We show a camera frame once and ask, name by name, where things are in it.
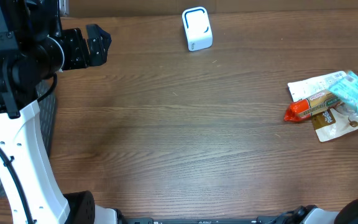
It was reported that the teal snack packet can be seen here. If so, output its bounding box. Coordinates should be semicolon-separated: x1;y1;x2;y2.
328;71;358;114

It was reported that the beige clear food pouch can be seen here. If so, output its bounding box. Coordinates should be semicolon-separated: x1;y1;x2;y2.
311;103;358;142

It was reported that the orange spaghetti pack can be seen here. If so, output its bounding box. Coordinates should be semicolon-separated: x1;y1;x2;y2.
284;88;341;122

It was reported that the white tube gold cap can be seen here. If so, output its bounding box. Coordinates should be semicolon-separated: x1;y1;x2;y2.
287;71;346;102

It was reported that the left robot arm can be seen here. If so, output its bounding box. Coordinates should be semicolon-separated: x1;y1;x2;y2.
0;0;119;224

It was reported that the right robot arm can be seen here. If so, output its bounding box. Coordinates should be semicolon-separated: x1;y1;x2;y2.
269;199;358;224

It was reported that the white barcode scanner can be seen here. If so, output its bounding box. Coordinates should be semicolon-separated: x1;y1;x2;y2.
181;6;213;52

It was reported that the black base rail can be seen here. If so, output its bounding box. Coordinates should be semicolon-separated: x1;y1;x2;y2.
116;216;346;224

